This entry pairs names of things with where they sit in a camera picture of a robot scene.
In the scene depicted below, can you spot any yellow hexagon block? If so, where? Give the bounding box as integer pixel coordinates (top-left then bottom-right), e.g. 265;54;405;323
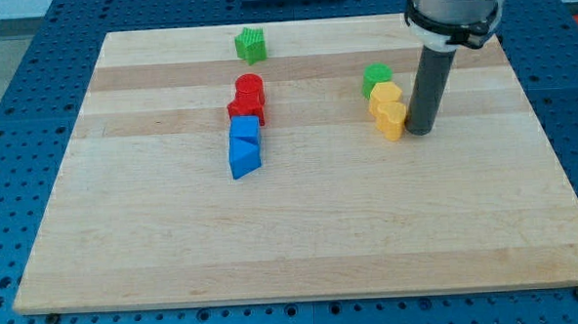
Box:
368;81;402;116

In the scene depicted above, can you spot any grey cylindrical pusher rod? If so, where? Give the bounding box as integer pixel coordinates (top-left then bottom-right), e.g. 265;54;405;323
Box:
404;47;455;136

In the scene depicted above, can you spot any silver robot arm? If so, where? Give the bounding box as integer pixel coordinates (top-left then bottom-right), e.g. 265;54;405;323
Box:
404;0;505;53

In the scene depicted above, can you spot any red cylinder block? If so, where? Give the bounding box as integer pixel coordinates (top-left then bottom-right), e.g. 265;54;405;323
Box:
234;73;266;105

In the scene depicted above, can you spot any yellow heart block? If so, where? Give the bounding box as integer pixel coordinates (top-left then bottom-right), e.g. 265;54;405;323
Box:
375;101;408;141

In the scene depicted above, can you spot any green star block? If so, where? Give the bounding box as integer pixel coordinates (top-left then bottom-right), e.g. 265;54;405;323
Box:
233;27;268;65

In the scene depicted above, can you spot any blue triangular block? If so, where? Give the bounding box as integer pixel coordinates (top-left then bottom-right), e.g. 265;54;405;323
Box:
228;138;262;180

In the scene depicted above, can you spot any blue cube block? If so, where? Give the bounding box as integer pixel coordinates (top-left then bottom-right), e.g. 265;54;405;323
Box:
229;115;261;145

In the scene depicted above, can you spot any wooden board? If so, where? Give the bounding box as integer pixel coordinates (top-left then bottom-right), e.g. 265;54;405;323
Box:
13;15;578;315

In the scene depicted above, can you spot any green cylinder block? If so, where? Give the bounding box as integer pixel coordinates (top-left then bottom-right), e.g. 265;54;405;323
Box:
361;62;392;99

